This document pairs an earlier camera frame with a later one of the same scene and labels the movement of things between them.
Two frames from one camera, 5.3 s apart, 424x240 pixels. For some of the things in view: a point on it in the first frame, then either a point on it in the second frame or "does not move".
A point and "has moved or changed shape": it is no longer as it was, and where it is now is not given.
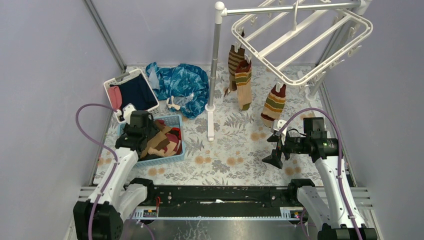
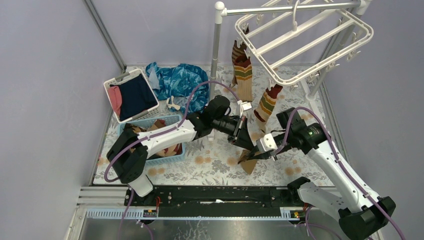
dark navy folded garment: [136, 91] does not move
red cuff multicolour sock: [274, 105] has moved or changed shape
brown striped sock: [234, 58] has moved or changed shape
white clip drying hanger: [297, 42] does not move
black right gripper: [273, 160] -> [265, 155]
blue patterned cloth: [188, 84] does not move
